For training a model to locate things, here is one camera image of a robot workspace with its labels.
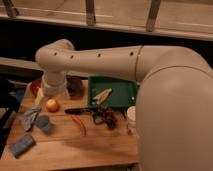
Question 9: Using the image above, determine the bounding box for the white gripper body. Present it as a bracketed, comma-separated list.
[41, 71, 66, 97]

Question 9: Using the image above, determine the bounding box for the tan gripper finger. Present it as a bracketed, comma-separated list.
[35, 88, 44, 105]

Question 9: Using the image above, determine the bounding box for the blue sponge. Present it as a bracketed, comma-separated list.
[9, 134, 36, 158]

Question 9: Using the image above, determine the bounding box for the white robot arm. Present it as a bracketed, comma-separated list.
[35, 39, 213, 171]

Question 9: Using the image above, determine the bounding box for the green plastic tray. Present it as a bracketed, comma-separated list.
[88, 76, 138, 108]

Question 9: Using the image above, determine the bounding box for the red bowl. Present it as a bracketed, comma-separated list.
[30, 78, 41, 96]

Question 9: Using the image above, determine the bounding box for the orange fruit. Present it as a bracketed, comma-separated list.
[45, 99, 60, 113]

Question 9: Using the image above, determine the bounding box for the dark maroon bowl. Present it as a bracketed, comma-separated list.
[66, 76, 83, 98]

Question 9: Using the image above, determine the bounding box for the grey crumpled cloth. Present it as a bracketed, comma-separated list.
[19, 106, 41, 131]

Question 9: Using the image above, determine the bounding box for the wooden cutting board table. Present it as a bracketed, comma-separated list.
[0, 79, 140, 171]

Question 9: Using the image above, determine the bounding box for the red chili pepper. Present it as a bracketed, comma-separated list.
[72, 116, 86, 136]

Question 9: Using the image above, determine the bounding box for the banana peel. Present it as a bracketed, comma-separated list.
[94, 88, 112, 104]

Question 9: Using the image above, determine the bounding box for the white plastic cup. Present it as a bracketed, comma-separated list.
[126, 106, 136, 127]

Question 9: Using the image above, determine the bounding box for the black handled knife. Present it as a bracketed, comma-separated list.
[64, 108, 94, 115]

